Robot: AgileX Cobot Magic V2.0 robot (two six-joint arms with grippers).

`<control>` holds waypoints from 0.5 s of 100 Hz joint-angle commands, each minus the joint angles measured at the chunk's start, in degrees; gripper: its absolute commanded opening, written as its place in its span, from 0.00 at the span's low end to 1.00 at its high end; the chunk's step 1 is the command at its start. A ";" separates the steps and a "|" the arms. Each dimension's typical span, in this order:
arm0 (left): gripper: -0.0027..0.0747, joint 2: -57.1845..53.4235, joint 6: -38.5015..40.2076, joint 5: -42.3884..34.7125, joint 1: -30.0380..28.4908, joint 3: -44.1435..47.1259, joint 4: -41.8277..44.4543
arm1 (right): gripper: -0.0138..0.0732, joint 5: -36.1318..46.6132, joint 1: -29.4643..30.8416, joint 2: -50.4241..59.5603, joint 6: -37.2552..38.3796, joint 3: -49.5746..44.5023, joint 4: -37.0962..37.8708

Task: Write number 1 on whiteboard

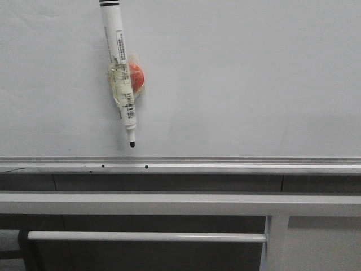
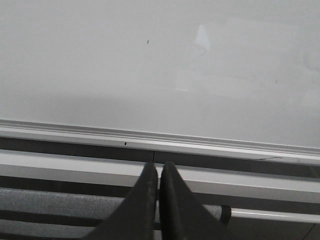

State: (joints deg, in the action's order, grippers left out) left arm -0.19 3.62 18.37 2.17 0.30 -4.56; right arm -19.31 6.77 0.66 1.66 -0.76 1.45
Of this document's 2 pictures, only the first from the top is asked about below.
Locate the white whiteboard marker pen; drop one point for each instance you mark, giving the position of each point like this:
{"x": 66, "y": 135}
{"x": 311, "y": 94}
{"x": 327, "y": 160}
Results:
{"x": 119, "y": 70}

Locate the red round magnet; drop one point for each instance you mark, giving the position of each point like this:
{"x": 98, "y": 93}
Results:
{"x": 137, "y": 78}

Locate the white whiteboard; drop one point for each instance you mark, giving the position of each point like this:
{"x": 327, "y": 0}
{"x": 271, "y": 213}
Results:
{"x": 222, "y": 78}

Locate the white horizontal metal rod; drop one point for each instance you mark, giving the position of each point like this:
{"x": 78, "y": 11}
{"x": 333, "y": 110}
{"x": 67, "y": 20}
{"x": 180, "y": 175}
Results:
{"x": 146, "y": 236}

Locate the aluminium whiteboard tray rail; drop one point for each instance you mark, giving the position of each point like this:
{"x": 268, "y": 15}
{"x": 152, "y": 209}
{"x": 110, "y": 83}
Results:
{"x": 178, "y": 165}

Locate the white metal stand frame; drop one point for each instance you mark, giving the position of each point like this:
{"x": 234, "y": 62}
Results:
{"x": 277, "y": 209}

